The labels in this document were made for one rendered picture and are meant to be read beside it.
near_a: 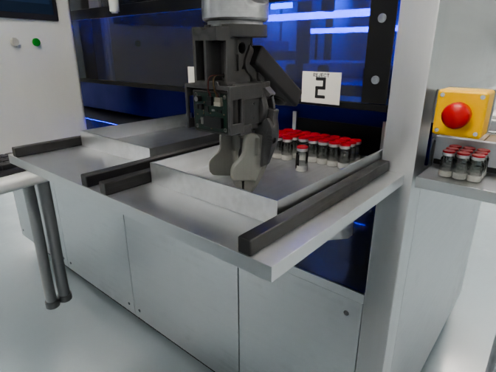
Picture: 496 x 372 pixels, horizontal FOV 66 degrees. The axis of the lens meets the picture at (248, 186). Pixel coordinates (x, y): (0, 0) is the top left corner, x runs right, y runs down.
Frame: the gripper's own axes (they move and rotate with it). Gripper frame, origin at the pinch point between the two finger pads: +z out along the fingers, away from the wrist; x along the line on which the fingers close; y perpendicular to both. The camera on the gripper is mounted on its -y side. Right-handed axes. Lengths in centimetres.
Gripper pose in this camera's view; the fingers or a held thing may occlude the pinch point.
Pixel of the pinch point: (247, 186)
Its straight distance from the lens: 51.5
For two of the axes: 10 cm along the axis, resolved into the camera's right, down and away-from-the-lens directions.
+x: 7.7, 2.2, -6.0
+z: 0.0, 9.4, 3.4
